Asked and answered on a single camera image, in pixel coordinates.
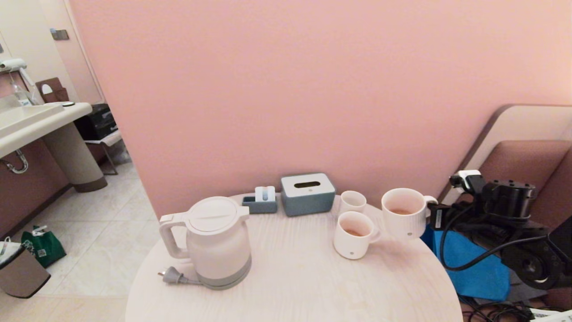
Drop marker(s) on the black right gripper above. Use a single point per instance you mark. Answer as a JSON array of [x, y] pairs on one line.
[[509, 201]]

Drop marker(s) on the white ribbed ceramic mug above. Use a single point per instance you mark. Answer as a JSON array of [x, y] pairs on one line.
[[348, 247], [406, 223]]

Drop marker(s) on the white electric kettle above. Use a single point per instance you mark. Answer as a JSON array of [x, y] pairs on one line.
[[219, 250]]

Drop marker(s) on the clear plastic bottle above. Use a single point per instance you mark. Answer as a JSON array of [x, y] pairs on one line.
[[20, 96]]

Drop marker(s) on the blue folded cloth bag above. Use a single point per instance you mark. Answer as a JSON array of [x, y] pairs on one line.
[[473, 279]]

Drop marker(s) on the brown and cream sofa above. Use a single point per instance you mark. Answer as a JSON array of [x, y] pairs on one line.
[[518, 156]]

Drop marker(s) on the grey folded cloth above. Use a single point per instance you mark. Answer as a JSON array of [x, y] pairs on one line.
[[527, 288]]

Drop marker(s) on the blue-grey tissue box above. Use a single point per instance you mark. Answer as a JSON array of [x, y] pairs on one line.
[[308, 202]]

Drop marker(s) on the white printed paper sheet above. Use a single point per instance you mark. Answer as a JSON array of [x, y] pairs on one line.
[[554, 316]]

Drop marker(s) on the small blue-grey tray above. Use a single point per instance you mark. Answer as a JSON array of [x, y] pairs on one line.
[[259, 207]]

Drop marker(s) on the grey kettle power plug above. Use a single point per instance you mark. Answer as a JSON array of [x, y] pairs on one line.
[[172, 276]]

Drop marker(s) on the white metal-legged stool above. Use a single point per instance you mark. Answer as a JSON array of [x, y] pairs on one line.
[[107, 139]]

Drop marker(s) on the black box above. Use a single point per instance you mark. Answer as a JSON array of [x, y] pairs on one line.
[[96, 125]]

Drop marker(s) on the green shopping bag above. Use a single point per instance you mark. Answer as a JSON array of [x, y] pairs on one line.
[[47, 248]]

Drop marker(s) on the brown tissue holder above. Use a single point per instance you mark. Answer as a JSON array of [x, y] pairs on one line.
[[53, 95]]

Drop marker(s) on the chrome sink drain pipe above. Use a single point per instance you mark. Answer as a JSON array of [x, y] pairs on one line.
[[20, 168]]

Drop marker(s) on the brown trash bin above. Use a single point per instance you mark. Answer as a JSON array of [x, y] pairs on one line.
[[22, 277]]

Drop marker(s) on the white sink counter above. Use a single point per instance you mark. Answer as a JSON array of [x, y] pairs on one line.
[[27, 120]]

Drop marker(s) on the white hair dryer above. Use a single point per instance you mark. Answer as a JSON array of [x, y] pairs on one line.
[[13, 65]]

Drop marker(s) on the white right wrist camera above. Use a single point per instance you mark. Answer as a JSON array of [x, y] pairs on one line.
[[465, 176]]

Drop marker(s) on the grey wall switch plate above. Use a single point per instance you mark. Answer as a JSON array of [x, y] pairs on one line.
[[59, 34]]

